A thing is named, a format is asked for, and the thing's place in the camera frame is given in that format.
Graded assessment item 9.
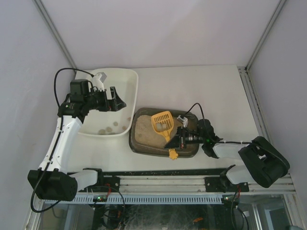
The yellow litter scoop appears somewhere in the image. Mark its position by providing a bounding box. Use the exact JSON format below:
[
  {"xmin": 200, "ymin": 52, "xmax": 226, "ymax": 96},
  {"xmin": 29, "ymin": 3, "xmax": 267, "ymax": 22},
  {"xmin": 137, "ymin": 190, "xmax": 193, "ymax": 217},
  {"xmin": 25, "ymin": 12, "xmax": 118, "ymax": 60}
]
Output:
[{"xmin": 151, "ymin": 111, "xmax": 174, "ymax": 147}]

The dark brown litter box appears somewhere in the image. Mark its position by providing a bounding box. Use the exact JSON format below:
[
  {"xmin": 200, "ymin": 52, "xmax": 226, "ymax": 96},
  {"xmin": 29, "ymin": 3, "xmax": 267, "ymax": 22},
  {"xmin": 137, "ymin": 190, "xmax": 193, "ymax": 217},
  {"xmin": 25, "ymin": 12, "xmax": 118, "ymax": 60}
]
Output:
[{"xmin": 129, "ymin": 107, "xmax": 199, "ymax": 158}]

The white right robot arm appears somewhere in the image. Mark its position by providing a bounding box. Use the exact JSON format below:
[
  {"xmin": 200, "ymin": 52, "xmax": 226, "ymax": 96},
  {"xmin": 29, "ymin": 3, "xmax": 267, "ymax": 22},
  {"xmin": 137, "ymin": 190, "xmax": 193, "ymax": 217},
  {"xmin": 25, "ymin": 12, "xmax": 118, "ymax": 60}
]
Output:
[{"xmin": 164, "ymin": 119, "xmax": 290, "ymax": 190}]

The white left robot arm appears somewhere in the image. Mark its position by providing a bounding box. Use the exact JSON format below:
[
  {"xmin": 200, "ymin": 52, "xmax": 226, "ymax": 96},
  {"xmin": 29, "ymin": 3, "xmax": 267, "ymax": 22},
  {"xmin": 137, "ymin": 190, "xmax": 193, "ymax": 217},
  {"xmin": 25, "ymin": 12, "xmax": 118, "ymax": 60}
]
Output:
[{"xmin": 27, "ymin": 80, "xmax": 126, "ymax": 202}]

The white plastic bin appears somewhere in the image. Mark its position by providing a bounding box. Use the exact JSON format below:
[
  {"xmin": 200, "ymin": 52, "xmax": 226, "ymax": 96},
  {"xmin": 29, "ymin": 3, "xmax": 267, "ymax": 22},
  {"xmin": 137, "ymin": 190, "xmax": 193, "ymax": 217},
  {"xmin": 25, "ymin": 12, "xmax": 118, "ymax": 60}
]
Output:
[{"xmin": 76, "ymin": 67, "xmax": 140, "ymax": 138}]

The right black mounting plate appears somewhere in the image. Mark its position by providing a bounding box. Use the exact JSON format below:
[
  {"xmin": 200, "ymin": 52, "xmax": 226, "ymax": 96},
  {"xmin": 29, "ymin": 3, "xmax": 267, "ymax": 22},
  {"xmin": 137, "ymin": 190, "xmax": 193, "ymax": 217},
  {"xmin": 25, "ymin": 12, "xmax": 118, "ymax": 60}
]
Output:
[{"xmin": 204, "ymin": 177, "xmax": 249, "ymax": 193}]

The black mounting plate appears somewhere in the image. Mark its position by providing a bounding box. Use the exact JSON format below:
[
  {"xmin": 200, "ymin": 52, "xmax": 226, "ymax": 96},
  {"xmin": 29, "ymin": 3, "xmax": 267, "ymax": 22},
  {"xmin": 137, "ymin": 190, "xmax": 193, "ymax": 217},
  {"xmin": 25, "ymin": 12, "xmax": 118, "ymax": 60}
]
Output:
[
  {"xmin": 204, "ymin": 177, "xmax": 249, "ymax": 193},
  {"xmin": 80, "ymin": 176, "xmax": 120, "ymax": 193}
]

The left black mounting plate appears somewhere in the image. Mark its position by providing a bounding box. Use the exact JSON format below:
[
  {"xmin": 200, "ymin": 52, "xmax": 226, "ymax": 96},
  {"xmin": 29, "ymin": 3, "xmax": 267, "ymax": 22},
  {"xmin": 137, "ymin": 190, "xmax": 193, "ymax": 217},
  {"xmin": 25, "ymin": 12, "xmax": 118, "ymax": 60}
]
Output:
[{"xmin": 80, "ymin": 176, "xmax": 120, "ymax": 193}]

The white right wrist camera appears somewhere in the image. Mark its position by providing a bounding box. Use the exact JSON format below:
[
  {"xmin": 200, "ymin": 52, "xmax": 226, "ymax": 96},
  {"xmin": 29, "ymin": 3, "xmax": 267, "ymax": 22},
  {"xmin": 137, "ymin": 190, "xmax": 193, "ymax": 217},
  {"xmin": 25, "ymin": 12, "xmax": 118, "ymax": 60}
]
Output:
[{"xmin": 177, "ymin": 115, "xmax": 188, "ymax": 127}]

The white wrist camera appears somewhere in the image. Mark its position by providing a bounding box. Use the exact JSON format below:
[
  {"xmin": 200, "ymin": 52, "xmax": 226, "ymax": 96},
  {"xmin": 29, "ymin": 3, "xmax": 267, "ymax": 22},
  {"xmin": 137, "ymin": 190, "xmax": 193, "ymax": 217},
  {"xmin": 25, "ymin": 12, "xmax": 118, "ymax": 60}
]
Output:
[
  {"xmin": 90, "ymin": 72, "xmax": 107, "ymax": 91},
  {"xmin": 177, "ymin": 115, "xmax": 188, "ymax": 127}
]

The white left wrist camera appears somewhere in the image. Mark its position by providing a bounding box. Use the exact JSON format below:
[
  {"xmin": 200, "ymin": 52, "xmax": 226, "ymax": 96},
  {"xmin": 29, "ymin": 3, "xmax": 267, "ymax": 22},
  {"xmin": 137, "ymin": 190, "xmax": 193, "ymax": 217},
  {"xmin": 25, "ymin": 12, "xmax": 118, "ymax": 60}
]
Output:
[{"xmin": 90, "ymin": 72, "xmax": 107, "ymax": 91}]

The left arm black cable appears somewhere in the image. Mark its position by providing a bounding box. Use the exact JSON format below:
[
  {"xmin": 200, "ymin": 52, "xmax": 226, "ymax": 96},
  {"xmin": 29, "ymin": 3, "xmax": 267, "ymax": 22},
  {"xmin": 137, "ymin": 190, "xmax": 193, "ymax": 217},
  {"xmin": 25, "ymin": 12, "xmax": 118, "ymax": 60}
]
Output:
[{"xmin": 53, "ymin": 68, "xmax": 95, "ymax": 108}]

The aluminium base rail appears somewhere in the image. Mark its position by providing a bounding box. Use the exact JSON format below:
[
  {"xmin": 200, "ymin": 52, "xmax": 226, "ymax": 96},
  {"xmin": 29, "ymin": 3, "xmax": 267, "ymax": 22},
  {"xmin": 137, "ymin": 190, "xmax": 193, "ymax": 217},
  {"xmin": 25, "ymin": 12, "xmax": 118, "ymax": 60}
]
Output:
[{"xmin": 117, "ymin": 175, "xmax": 296, "ymax": 195}]

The right side aluminium rail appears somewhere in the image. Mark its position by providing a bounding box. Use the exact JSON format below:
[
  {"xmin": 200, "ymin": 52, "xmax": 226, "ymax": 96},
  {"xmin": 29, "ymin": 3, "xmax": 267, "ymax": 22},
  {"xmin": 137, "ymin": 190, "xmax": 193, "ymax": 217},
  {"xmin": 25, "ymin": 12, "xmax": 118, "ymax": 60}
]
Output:
[{"xmin": 237, "ymin": 67, "xmax": 273, "ymax": 145}]

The right aluminium frame post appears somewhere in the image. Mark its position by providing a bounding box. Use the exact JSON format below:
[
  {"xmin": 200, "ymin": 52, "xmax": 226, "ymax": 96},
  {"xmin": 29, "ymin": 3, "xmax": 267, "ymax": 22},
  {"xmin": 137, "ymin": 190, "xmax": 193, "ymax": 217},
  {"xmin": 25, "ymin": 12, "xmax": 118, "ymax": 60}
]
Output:
[{"xmin": 245, "ymin": 0, "xmax": 288, "ymax": 70}]

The aluminium frame post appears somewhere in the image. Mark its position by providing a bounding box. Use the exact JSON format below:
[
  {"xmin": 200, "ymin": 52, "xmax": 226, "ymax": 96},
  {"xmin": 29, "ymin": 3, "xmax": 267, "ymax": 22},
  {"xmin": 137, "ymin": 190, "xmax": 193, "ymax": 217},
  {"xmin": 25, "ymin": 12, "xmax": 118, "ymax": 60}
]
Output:
[
  {"xmin": 32, "ymin": 0, "xmax": 77, "ymax": 68},
  {"xmin": 245, "ymin": 0, "xmax": 288, "ymax": 70}
]

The left aluminium frame post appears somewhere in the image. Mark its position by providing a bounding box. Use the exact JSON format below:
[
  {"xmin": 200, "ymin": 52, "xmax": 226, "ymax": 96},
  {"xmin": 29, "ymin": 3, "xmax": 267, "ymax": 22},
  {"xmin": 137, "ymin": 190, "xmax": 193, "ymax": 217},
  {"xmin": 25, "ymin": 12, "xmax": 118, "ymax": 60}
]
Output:
[{"xmin": 32, "ymin": 0, "xmax": 77, "ymax": 68}]

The grey slotted cable duct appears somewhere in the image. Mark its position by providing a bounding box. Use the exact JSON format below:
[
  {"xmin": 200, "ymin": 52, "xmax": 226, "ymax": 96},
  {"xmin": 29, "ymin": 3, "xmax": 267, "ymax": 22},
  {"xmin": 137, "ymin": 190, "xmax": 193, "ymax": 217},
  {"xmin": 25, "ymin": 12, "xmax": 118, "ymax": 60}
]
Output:
[{"xmin": 71, "ymin": 194, "xmax": 224, "ymax": 205}]

